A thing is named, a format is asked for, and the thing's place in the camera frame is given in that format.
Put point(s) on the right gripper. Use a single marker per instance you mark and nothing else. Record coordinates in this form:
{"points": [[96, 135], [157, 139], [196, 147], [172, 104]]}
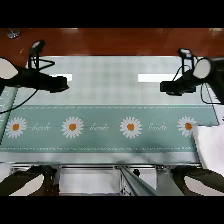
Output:
{"points": [[176, 87]]}

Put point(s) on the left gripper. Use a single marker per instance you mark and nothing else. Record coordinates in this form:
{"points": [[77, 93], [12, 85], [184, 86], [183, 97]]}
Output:
{"points": [[55, 84]]}

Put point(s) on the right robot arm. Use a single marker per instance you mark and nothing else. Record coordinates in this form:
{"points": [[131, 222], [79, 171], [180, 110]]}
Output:
{"points": [[210, 68]]}

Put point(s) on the white garment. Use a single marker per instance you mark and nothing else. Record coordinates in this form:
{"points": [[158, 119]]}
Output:
{"points": [[210, 148]]}

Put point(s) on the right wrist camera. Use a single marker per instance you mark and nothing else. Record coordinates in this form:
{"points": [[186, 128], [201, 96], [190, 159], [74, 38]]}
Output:
{"points": [[186, 54]]}

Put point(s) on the silver frame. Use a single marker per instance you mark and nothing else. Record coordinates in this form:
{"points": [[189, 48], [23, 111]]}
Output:
{"points": [[136, 185]]}

